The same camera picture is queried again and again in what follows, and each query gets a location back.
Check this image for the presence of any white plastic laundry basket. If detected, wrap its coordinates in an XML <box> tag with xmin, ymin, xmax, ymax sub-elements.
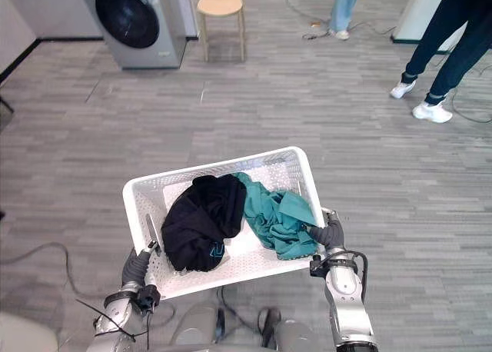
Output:
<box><xmin>122</xmin><ymin>146</ymin><xmax>336</xmax><ymax>301</ymax></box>

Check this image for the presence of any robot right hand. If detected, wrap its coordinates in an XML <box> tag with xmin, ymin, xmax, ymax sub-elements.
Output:
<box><xmin>306</xmin><ymin>208</ymin><xmax>346</xmax><ymax>253</ymax></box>

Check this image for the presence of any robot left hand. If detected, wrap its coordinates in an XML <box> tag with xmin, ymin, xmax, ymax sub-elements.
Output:
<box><xmin>121</xmin><ymin>241</ymin><xmax>162</xmax><ymax>292</ymax></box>

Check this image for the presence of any black garment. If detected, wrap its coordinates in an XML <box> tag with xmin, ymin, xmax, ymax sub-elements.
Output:
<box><xmin>161</xmin><ymin>174</ymin><xmax>248</xmax><ymax>273</ymax></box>

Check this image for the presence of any black floor cable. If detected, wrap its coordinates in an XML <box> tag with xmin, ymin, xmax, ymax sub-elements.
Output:
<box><xmin>447</xmin><ymin>86</ymin><xmax>492</xmax><ymax>125</ymax></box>

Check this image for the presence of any person in light trousers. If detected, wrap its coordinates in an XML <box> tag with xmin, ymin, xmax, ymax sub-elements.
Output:
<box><xmin>327</xmin><ymin>0</ymin><xmax>365</xmax><ymax>42</ymax></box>

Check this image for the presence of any white cabinet panel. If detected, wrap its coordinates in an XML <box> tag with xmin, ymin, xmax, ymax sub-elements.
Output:
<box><xmin>391</xmin><ymin>0</ymin><xmax>468</xmax><ymax>45</ymax></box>

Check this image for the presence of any grey floor cable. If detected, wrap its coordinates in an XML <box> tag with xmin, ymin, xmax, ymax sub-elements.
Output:
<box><xmin>0</xmin><ymin>241</ymin><xmax>112</xmax><ymax>297</ymax></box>

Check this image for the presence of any teal garment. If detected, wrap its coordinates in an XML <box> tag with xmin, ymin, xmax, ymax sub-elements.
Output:
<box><xmin>232</xmin><ymin>171</ymin><xmax>319</xmax><ymax>261</ymax></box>

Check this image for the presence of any grey front-load washing machine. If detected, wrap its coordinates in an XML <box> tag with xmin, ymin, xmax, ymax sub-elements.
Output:
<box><xmin>75</xmin><ymin>0</ymin><xmax>198</xmax><ymax>70</ymax></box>

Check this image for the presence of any robot legs and body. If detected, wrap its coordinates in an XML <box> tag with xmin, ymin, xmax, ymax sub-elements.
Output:
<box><xmin>168</xmin><ymin>304</ymin><xmax>331</xmax><ymax>352</ymax></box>

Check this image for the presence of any wooden stool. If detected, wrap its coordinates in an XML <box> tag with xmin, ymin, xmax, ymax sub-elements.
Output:
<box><xmin>196</xmin><ymin>0</ymin><xmax>247</xmax><ymax>63</ymax></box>

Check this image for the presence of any person in dark trousers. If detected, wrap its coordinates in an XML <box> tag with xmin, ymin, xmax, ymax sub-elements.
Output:
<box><xmin>389</xmin><ymin>0</ymin><xmax>492</xmax><ymax>125</ymax></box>

